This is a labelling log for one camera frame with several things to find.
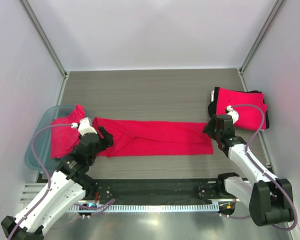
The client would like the red t-shirt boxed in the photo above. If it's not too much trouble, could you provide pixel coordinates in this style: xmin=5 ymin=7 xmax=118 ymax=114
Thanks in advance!
xmin=93 ymin=117 xmax=214 ymax=158
xmin=216 ymin=87 xmax=269 ymax=131
xmin=50 ymin=104 xmax=86 ymax=159

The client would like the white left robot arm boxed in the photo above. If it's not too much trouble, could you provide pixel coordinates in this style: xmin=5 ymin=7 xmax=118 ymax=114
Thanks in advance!
xmin=1 ymin=118 xmax=114 ymax=240

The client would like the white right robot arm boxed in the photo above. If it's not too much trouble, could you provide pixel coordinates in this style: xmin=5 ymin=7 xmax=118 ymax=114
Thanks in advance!
xmin=203 ymin=114 xmax=298 ymax=227

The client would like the folded red t-shirt on stack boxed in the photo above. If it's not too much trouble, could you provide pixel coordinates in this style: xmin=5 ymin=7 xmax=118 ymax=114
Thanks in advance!
xmin=216 ymin=87 xmax=269 ymax=131

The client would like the white sheet under stack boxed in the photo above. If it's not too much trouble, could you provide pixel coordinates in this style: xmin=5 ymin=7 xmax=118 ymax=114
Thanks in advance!
xmin=210 ymin=90 xmax=215 ymax=103

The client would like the red t-shirt in bin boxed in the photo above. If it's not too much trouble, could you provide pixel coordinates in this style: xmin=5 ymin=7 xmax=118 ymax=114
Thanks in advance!
xmin=50 ymin=104 xmax=86 ymax=159

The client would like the teal plastic bin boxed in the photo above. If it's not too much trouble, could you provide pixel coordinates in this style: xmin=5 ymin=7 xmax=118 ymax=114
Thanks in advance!
xmin=24 ymin=105 xmax=75 ymax=173

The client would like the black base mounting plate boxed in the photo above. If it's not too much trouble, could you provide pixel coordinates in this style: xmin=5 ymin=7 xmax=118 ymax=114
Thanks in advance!
xmin=91 ymin=178 xmax=234 ymax=205

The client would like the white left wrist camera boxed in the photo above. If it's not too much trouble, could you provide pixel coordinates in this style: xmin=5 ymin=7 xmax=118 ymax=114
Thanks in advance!
xmin=71 ymin=117 xmax=97 ymax=137

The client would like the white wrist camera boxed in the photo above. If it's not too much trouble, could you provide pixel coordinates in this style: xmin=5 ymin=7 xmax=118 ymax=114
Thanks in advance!
xmin=225 ymin=105 xmax=239 ymax=124
xmin=71 ymin=117 xmax=97 ymax=137

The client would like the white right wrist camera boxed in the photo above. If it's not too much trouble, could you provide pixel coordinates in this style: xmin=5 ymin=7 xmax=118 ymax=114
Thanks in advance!
xmin=225 ymin=105 xmax=239 ymax=124

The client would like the white slotted cable duct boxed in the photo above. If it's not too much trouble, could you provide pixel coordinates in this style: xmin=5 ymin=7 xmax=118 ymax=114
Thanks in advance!
xmin=69 ymin=202 xmax=220 ymax=214

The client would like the right aluminium frame post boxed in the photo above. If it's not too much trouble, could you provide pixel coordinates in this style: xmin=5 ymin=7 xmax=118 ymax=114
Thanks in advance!
xmin=238 ymin=0 xmax=288 ymax=76

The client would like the aluminium frame post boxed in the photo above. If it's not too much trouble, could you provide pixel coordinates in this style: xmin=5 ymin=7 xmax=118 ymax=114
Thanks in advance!
xmin=18 ymin=0 xmax=70 ymax=80
xmin=238 ymin=0 xmax=288 ymax=76

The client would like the left aluminium frame post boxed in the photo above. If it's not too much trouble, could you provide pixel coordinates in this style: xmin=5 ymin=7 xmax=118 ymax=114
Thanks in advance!
xmin=18 ymin=0 xmax=70 ymax=80

